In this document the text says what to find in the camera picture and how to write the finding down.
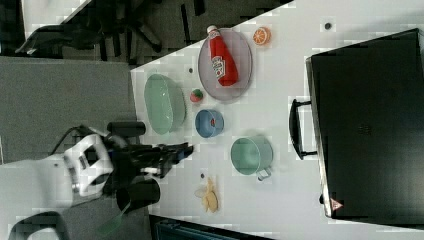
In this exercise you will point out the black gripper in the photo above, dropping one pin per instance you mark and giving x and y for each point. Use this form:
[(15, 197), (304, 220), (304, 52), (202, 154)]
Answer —
[(128, 160)]

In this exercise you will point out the blue glass oven door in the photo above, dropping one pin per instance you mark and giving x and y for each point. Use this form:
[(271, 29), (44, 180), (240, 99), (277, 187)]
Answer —
[(295, 129)]

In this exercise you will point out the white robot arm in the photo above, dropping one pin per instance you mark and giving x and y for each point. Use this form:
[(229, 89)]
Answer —
[(35, 193)]

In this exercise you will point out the black toaster oven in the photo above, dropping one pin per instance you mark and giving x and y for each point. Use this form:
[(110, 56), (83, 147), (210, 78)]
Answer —
[(368, 114)]

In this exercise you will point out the blue small bowl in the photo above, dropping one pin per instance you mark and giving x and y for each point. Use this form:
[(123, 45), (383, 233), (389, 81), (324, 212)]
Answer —
[(203, 126)]

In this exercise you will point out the green perforated colander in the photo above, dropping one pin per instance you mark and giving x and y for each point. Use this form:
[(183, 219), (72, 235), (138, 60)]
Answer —
[(165, 104)]

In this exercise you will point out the red toy strawberry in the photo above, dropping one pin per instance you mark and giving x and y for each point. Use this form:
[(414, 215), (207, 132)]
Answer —
[(196, 96)]

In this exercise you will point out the green metal mug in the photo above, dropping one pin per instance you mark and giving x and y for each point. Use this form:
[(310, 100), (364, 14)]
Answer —
[(252, 155)]

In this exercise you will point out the red ketchup bottle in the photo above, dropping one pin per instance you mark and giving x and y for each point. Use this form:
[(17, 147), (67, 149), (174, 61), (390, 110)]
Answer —
[(223, 64)]

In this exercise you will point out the pink round plate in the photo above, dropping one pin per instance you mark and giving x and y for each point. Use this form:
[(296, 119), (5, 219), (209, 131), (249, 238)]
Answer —
[(241, 53)]

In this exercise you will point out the orange slice toy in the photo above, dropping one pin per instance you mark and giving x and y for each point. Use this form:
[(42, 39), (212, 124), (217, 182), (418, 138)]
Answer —
[(262, 36)]

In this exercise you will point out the black office chair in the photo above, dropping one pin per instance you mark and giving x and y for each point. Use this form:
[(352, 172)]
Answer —
[(82, 24)]

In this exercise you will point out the black cylinder post upper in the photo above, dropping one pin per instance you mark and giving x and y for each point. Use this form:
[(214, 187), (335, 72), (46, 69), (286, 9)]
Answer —
[(127, 129)]

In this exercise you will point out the blue metal frame rail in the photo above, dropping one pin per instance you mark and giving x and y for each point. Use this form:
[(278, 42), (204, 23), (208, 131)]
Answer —
[(163, 228)]

